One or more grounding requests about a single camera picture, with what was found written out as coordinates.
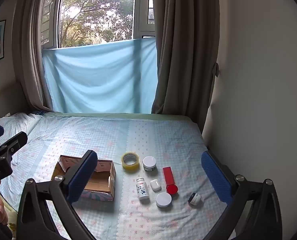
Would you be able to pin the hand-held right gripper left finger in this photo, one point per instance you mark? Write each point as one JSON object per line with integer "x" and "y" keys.
{"x": 79, "y": 180}

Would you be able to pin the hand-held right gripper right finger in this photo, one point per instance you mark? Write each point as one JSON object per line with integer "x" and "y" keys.
{"x": 216, "y": 177}

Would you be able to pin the cardboard box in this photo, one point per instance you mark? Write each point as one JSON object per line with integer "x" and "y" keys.
{"x": 99, "y": 180}

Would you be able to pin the white jar with black lid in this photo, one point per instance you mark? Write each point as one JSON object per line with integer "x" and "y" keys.
{"x": 195, "y": 199}

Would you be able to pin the green jar with white lid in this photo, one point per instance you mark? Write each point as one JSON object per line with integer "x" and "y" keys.
{"x": 149, "y": 161}

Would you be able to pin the person's left hand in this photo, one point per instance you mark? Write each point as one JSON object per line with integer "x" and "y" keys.
{"x": 1, "y": 205}

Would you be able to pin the checked pillow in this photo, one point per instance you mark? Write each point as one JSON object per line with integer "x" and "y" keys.
{"x": 13, "y": 123}

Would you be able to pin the yellow tape roll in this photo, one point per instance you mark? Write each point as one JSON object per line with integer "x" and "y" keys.
{"x": 130, "y": 167}

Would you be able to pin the round white jar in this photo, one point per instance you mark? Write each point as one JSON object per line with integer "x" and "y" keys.
{"x": 163, "y": 199}

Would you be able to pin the yellow floral cloth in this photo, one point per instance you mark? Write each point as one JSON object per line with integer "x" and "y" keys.
{"x": 12, "y": 226}

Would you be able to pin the white earbuds case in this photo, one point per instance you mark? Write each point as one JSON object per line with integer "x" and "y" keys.
{"x": 155, "y": 185}

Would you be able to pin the white pill bottle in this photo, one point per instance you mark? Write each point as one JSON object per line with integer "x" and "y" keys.
{"x": 143, "y": 190}

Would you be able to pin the checked floral bed sheet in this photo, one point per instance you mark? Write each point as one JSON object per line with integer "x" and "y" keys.
{"x": 138, "y": 135}

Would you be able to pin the grey-brown curtain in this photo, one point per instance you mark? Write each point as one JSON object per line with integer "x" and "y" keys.
{"x": 186, "y": 55}
{"x": 31, "y": 55}

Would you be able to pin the light blue cloth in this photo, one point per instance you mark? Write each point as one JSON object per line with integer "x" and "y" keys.
{"x": 101, "y": 77}

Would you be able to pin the tree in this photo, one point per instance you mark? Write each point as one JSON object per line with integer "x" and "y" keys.
{"x": 96, "y": 12}

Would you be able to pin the white framed window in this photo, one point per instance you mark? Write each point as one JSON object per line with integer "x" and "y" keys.
{"x": 143, "y": 17}

